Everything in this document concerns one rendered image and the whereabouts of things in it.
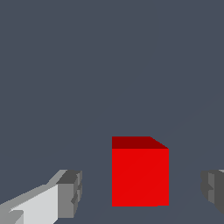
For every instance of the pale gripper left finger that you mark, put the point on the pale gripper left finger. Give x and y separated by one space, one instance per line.
43 201

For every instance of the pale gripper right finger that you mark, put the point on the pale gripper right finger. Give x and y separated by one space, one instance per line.
215 186

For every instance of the red cube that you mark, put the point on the red cube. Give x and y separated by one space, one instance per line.
140 175

